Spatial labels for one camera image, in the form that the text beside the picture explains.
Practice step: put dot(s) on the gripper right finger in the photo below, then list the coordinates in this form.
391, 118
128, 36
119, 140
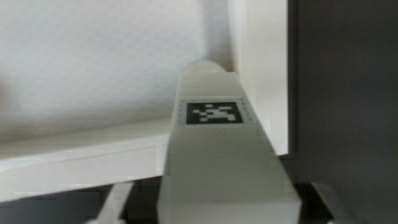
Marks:
323, 209

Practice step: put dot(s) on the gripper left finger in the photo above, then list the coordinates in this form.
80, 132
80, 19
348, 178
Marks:
130, 204

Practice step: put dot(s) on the white desk leg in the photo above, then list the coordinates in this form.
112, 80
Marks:
226, 186

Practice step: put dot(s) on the white desk tabletop tray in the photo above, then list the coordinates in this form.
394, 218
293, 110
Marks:
92, 53

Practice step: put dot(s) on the white U-shaped obstacle fence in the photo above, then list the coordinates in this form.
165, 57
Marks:
82, 173

